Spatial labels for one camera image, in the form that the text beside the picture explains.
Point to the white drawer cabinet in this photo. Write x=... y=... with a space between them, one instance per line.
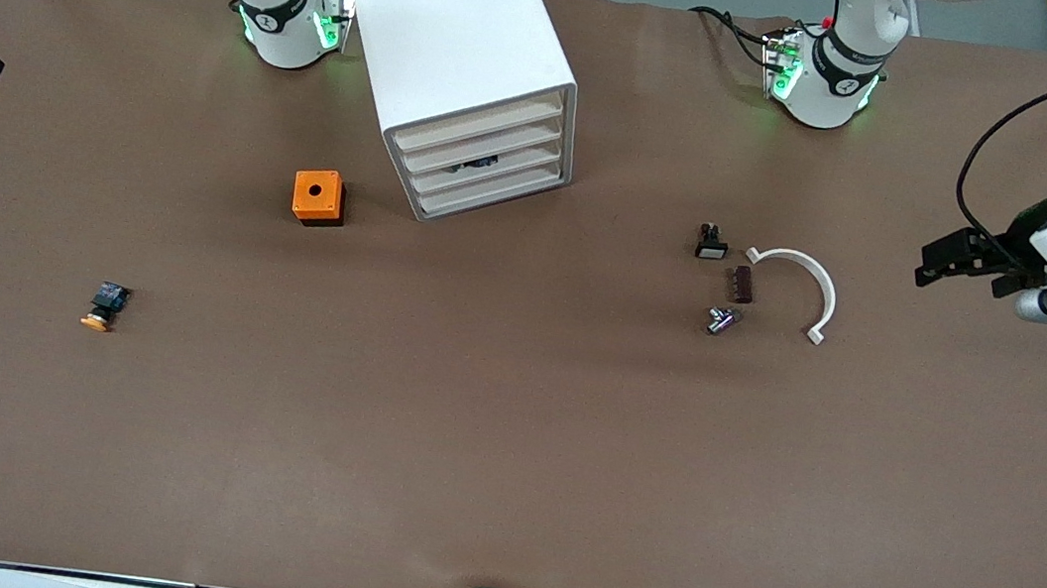
x=456 y=26

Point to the silver purple key switch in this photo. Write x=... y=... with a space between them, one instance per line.
x=722 y=321

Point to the orange push button switch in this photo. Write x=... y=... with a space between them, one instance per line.
x=98 y=320

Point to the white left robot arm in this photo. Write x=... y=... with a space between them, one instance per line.
x=833 y=92

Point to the small black white switch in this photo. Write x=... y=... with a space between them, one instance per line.
x=711 y=247

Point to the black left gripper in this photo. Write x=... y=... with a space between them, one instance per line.
x=1022 y=239

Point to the brown terminal block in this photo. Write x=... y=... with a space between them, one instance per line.
x=742 y=285

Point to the orange box with black base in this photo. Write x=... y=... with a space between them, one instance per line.
x=304 y=197

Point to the white curved plastic bracket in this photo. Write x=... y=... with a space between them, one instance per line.
x=820 y=280

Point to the green push button switch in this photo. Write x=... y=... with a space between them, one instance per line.
x=476 y=164

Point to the white plastic drawer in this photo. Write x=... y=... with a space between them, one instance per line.
x=525 y=160
x=479 y=126
x=481 y=148
x=486 y=195

